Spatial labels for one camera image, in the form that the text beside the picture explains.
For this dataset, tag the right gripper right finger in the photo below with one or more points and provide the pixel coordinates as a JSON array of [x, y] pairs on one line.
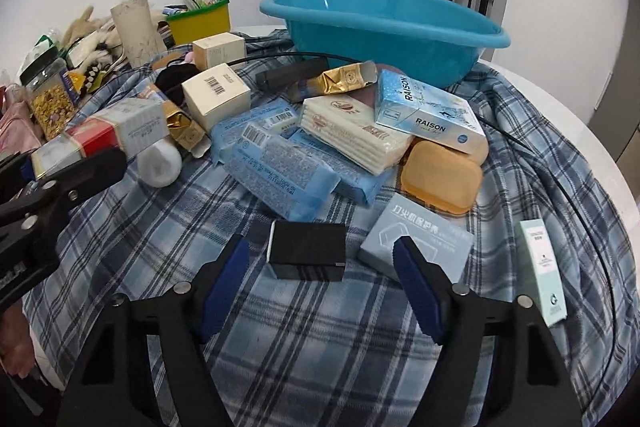
[[528, 383]]

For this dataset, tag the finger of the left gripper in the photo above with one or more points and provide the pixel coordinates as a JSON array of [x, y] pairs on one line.
[[75, 179]]

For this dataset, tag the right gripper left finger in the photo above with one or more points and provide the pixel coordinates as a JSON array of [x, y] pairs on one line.
[[112, 384]]

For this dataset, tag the red silver cigarette pack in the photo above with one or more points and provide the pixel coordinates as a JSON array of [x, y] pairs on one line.
[[132, 125]]

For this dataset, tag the mint green tall box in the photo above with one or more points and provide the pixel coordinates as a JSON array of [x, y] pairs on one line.
[[539, 276]]

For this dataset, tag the light blue box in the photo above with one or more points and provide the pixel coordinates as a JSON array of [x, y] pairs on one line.
[[439, 240]]

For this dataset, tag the black small box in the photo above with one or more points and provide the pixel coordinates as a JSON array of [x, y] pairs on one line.
[[307, 251]]

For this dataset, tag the blue wet wipes pack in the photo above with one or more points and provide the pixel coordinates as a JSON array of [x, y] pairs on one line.
[[290, 182]]

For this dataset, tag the person left hand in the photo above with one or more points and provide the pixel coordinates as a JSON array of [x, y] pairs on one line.
[[17, 350]]

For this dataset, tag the pink bag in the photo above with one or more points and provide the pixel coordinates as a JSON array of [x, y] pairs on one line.
[[18, 132]]

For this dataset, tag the white round bottle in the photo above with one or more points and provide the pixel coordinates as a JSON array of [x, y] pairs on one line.
[[160, 164]]

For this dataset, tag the clear jar of snacks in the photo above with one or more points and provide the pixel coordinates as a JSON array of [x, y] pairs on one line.
[[51, 95]]

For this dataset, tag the gold carton near cubes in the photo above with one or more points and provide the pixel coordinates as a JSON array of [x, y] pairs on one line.
[[183, 129]]

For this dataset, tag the beige plush toy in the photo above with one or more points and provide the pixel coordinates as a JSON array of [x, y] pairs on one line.
[[91, 42]]

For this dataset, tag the black cloth lump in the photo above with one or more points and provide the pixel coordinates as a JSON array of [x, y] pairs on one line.
[[169, 81]]

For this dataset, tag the white cube box barcode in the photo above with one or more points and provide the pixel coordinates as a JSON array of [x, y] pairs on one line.
[[215, 95]]

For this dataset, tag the white cube box rear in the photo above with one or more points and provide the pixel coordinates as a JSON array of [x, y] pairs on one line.
[[217, 49]]

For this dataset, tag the yellow green bin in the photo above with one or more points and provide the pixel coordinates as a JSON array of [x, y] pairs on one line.
[[192, 25]]

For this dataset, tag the blue tissue pack rear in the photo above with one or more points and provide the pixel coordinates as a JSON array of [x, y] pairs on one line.
[[277, 117]]

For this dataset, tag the blue tissue pack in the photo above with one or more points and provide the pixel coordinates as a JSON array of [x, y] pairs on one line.
[[356, 184], [277, 117]]

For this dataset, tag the tan round pad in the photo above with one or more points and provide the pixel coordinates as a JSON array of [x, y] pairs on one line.
[[478, 155]]

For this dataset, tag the black long box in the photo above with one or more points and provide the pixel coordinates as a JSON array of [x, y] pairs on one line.
[[274, 80]]

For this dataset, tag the blue tissue pack lower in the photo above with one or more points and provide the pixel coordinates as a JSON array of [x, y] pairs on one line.
[[356, 184]]

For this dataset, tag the blue plaid cloth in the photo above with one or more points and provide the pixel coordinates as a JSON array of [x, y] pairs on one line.
[[351, 353]]

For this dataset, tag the cream tissue pack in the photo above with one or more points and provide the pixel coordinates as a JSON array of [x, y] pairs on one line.
[[349, 126]]

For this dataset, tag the Raison blue carton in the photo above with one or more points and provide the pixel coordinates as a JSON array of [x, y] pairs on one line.
[[416, 108]]

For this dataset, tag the gold foil box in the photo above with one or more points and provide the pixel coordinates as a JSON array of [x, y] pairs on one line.
[[339, 80]]

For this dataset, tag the blue plastic basin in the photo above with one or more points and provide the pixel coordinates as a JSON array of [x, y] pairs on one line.
[[434, 41]]

